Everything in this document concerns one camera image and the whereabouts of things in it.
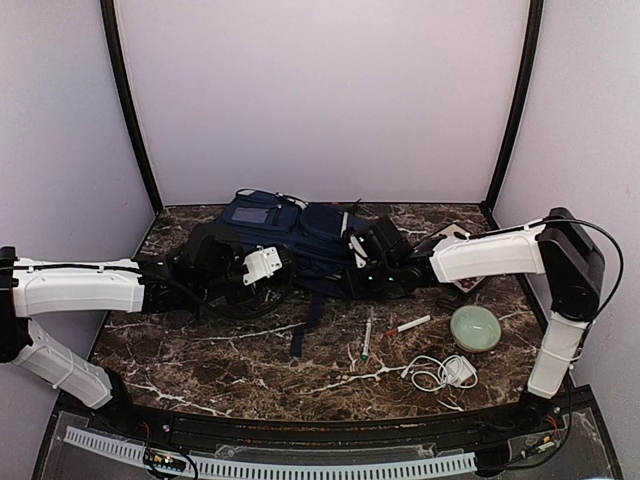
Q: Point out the white charger with cable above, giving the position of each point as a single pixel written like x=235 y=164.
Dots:
x=431 y=375

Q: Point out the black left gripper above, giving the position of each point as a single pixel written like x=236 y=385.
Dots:
x=249 y=294

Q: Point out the white slotted cable duct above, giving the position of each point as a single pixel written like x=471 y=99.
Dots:
x=234 y=462

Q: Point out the pale green ceramic bowl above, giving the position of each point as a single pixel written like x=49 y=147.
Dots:
x=475 y=329

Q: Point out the black right corner frame post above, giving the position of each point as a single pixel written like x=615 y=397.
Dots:
x=519 y=98

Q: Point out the green tipped white marker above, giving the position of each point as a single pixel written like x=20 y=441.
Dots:
x=368 y=333

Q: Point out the navy blue student backpack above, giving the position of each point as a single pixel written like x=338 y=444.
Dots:
x=317 y=235

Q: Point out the red tipped white marker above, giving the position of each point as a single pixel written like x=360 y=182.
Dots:
x=408 y=325

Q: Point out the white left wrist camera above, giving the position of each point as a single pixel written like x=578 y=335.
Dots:
x=264 y=262

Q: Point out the floral square ceramic plate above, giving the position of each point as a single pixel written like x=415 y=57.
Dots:
x=454 y=230

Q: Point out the black left corner frame post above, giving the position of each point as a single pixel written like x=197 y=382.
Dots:
x=126 y=101

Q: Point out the black corner frame post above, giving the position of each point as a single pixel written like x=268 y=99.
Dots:
x=126 y=101
x=519 y=98

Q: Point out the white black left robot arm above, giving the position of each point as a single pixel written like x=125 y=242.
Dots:
x=210 y=265

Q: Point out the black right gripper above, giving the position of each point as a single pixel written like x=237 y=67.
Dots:
x=355 y=285

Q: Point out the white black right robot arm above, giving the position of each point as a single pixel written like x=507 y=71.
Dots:
x=557 y=246

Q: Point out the black front table rail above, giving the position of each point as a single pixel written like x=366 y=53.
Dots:
x=483 y=428

